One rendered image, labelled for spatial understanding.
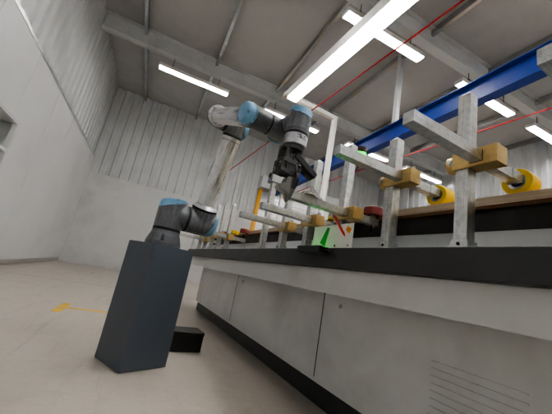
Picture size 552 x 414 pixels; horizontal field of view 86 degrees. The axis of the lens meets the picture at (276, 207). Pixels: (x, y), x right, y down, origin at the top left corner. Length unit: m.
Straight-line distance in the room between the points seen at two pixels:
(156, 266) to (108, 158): 7.91
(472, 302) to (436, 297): 0.09
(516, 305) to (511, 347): 0.24
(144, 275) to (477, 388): 1.36
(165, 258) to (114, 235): 7.42
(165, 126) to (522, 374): 9.46
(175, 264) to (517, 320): 1.41
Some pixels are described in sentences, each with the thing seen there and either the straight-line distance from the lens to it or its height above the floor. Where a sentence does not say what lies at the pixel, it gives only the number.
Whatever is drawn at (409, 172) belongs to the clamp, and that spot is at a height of 0.95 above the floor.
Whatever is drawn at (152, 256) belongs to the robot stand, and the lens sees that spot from 1.60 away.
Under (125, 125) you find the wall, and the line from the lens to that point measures 9.74.
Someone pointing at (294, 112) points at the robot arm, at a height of 1.16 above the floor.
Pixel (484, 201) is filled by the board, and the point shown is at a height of 0.89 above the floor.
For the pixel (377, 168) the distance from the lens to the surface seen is 1.00.
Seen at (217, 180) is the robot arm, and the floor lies 1.02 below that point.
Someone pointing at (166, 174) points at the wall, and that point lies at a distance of 9.32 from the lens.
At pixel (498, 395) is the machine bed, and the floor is 0.35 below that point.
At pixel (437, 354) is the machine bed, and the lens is 1.18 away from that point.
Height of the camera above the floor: 0.54
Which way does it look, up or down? 14 degrees up
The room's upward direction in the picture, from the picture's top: 11 degrees clockwise
